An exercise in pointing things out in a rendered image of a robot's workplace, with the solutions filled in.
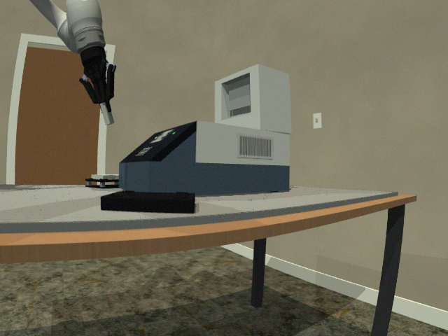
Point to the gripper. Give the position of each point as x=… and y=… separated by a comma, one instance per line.
x=95, y=66

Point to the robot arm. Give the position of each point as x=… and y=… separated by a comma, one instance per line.
x=80, y=27

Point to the cream multiwell plate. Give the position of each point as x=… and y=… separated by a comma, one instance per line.
x=109, y=177

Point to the grey and dark blue benchtop lab instrument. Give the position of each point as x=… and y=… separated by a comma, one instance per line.
x=249, y=154

